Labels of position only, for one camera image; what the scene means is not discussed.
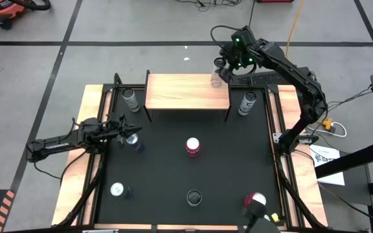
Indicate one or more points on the black perforated computer case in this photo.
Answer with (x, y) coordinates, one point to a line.
(264, 79)

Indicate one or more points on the white printed paper sheet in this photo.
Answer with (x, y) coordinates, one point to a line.
(332, 179)

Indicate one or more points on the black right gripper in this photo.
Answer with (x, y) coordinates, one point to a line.
(244, 56)

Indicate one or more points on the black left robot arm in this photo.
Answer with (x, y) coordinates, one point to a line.
(53, 145)

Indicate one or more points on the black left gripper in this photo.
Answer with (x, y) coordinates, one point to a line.
(113, 129)

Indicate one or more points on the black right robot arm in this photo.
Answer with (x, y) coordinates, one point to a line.
(290, 69)

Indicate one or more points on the black metal beam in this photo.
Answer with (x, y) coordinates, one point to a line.
(351, 160)

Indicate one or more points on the red lettered soda can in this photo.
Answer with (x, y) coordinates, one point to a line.
(193, 144)

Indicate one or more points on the teal can silver lid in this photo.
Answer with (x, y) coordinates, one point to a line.
(136, 144)

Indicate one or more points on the orange power plug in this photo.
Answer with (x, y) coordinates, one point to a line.
(327, 124)

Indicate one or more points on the wooden shelf black legs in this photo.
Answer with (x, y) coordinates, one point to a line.
(180, 94)

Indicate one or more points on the dark blue can silver lid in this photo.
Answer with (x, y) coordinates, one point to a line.
(117, 189)

